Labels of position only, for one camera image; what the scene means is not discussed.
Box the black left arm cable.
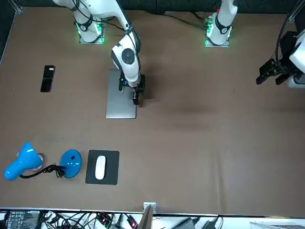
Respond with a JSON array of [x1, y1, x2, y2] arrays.
[[275, 0, 296, 64]]

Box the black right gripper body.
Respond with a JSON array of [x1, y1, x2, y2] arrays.
[[139, 74, 146, 94]]

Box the aluminium profile post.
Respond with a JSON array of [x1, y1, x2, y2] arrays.
[[287, 0, 301, 24]]

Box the aluminium camera post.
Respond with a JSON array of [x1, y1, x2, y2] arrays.
[[142, 202, 157, 229]]

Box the aluminium table edge rail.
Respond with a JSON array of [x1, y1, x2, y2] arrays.
[[0, 6, 23, 65]]

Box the grey laptop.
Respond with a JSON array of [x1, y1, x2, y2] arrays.
[[105, 68, 138, 119]]

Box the black mouse pad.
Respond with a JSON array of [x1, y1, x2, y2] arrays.
[[85, 149, 120, 186]]

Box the black right base cables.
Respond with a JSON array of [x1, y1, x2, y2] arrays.
[[102, 21, 126, 32]]

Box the black left base cables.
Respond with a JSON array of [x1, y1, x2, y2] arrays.
[[163, 10, 211, 31]]

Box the black base cables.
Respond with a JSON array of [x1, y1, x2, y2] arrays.
[[102, 21, 126, 32], [163, 10, 211, 31]]

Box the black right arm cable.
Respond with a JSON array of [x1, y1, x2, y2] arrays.
[[69, 0, 142, 58]]

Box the black labelled power adapter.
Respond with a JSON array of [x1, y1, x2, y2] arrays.
[[4, 209, 40, 229]]

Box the black bundled lamp cord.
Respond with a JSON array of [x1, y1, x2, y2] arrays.
[[41, 163, 67, 179]]

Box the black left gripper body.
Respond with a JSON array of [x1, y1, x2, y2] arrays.
[[276, 31, 298, 75]]

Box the blue desk lamp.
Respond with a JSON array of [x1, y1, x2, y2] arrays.
[[4, 141, 82, 181]]

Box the grey power adapter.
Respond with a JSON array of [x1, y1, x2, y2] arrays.
[[171, 216, 199, 229]]

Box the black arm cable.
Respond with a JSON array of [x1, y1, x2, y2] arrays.
[[275, 0, 296, 64], [69, 0, 142, 58]]

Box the black folding phone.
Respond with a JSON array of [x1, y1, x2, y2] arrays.
[[40, 65, 56, 93]]

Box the white computer mouse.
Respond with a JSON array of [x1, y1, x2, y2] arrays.
[[95, 155, 107, 180]]

